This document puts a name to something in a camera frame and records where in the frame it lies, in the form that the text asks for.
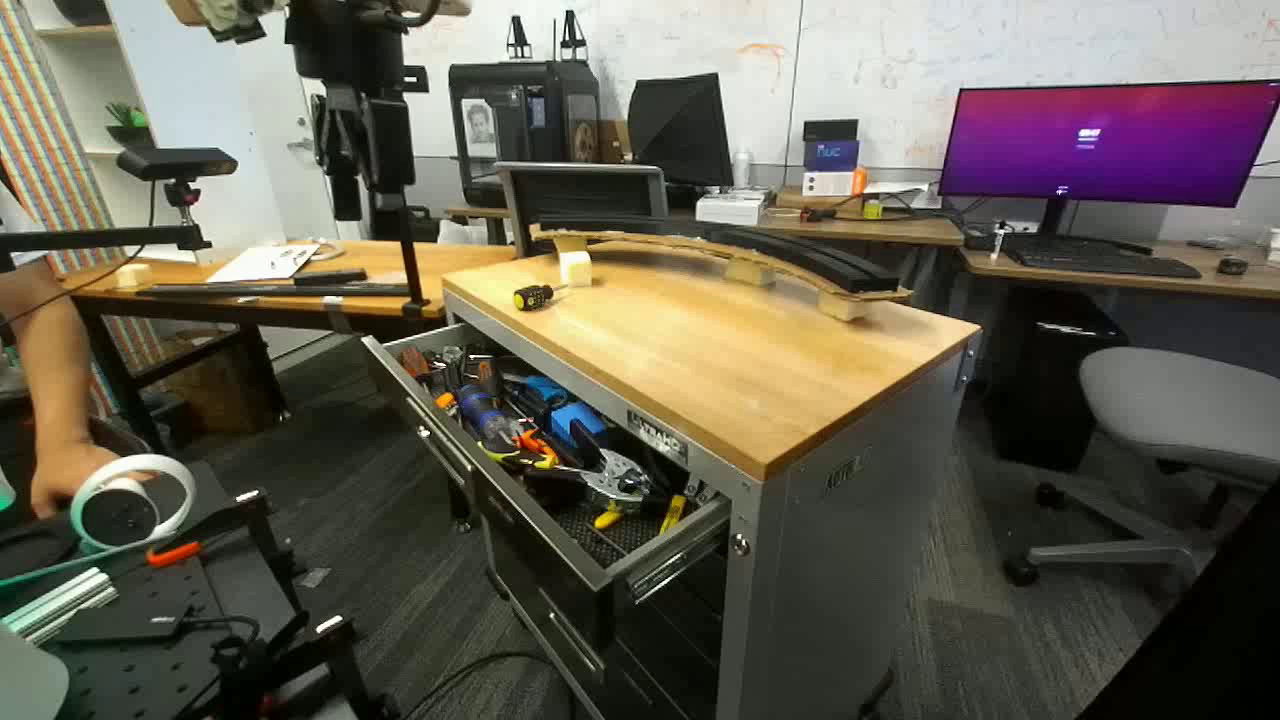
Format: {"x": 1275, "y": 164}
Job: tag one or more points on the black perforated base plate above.
{"x": 163, "y": 625}

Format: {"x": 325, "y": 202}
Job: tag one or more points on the small white block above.
{"x": 574, "y": 264}

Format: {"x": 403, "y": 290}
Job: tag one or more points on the grey metal workbench cabinet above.
{"x": 802, "y": 533}

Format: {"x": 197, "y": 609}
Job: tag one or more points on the black camera on boom arm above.
{"x": 175, "y": 161}

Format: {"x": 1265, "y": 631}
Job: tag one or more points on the yellow green ball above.
{"x": 873, "y": 208}

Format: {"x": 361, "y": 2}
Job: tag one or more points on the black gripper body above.
{"x": 345, "y": 41}

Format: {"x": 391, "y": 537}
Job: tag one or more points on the person hand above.
{"x": 64, "y": 479}

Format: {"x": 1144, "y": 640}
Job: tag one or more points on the wooden table with black legs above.
{"x": 203, "y": 296}

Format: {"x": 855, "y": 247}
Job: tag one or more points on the small orange tool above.
{"x": 445, "y": 401}

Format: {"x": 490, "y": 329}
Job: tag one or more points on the blue and white box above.
{"x": 829, "y": 153}

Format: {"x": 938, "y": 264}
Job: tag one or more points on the black keyboard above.
{"x": 1092, "y": 256}

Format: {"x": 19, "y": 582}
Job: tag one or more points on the curved wooden beam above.
{"x": 746, "y": 264}

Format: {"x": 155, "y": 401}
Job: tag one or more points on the curved black strip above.
{"x": 824, "y": 263}

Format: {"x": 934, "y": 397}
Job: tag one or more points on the black clip on printer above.
{"x": 516, "y": 36}
{"x": 574, "y": 32}

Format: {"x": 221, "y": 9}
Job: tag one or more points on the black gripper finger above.
{"x": 391, "y": 143}
{"x": 345, "y": 172}

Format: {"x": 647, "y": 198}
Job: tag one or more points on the white rounded object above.
{"x": 24, "y": 680}

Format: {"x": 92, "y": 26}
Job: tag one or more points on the white tape roll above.
{"x": 135, "y": 506}

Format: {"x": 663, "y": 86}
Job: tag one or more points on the open grey tool drawer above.
{"x": 562, "y": 520}

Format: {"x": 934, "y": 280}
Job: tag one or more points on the white shelf unit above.
{"x": 85, "y": 81}

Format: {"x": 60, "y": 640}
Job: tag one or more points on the long wooden office desk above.
{"x": 922, "y": 234}

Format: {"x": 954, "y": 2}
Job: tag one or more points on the black computer mouse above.
{"x": 1231, "y": 264}

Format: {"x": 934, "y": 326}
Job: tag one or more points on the silver aluminium bar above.
{"x": 52, "y": 605}

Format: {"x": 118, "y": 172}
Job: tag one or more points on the silver snips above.
{"x": 617, "y": 474}

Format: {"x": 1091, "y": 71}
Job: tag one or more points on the person forearm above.
{"x": 48, "y": 362}

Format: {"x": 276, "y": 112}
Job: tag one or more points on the black 3D printer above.
{"x": 525, "y": 127}

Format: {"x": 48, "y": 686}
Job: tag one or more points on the striped wall panel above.
{"x": 40, "y": 144}

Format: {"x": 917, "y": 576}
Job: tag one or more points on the black computer tower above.
{"x": 1054, "y": 382}

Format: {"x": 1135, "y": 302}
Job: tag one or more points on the flat white box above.
{"x": 729, "y": 208}

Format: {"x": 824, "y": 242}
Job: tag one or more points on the grey framed box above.
{"x": 580, "y": 202}

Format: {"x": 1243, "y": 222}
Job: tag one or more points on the small green plant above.
{"x": 128, "y": 117}

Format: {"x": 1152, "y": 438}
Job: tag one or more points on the grey office chair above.
{"x": 1186, "y": 414}

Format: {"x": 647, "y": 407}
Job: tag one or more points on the wide purple screen monitor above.
{"x": 1105, "y": 143}

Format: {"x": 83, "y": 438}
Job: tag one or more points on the black monitor back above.
{"x": 683, "y": 129}

